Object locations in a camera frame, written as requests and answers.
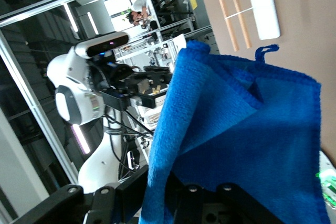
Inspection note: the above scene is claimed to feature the person in white shirt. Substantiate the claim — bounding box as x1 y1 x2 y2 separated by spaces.
127 0 151 27

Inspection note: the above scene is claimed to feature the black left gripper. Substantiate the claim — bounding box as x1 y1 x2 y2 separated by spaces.
89 61 174 110

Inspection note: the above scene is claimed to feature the blue microfibre towel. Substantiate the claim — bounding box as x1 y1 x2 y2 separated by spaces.
138 39 331 224

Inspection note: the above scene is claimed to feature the thin white rack rod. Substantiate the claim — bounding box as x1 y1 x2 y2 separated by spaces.
224 7 255 20

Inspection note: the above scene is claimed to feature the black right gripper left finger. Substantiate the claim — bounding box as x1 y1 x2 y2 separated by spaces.
13 166 149 224

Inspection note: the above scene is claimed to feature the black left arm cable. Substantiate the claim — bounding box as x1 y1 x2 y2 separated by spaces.
103 104 158 143

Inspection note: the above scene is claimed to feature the wooden rack bar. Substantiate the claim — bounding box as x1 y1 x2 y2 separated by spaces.
226 0 253 49
213 0 240 52

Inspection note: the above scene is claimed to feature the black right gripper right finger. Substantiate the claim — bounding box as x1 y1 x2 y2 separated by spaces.
162 174 284 224

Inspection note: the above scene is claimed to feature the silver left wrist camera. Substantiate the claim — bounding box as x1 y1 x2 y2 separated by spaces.
75 31 130 59

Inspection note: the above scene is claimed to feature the white rack base tray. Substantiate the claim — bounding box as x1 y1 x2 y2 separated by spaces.
244 0 281 41

